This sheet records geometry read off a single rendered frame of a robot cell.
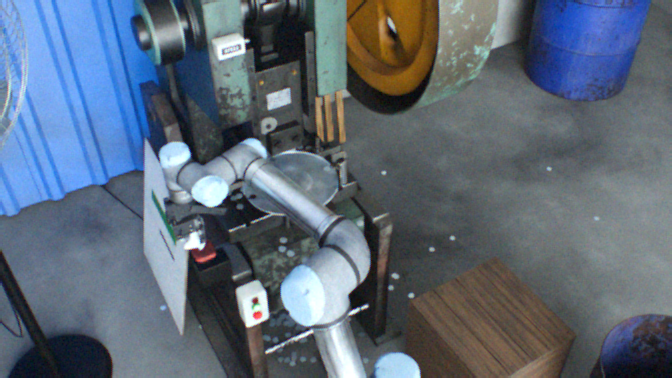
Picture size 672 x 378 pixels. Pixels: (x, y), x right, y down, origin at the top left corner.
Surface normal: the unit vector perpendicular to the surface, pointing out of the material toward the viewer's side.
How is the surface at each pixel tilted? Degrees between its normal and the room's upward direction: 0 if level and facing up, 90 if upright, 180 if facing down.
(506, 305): 0
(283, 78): 90
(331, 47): 90
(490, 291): 0
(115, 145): 90
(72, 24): 90
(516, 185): 0
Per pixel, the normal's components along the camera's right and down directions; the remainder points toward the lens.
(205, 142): 0.49, 0.58
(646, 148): -0.01, -0.74
